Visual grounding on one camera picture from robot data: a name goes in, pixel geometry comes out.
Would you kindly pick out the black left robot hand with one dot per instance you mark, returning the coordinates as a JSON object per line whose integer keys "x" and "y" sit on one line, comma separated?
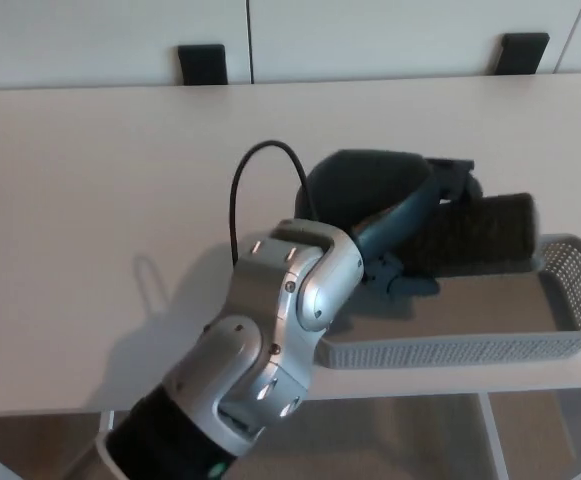
{"x": 365, "y": 190}

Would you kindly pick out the dark grey felt eraser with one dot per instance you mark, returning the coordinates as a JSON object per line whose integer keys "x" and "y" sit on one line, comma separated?
{"x": 470, "y": 235}

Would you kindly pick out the white desk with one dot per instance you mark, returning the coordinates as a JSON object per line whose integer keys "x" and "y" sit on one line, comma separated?
{"x": 95, "y": 175}

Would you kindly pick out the white cabinet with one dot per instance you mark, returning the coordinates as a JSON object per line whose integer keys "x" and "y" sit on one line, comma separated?
{"x": 370, "y": 35}

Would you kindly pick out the grey perforated plastic basket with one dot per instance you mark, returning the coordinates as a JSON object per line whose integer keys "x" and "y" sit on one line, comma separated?
{"x": 470, "y": 350}

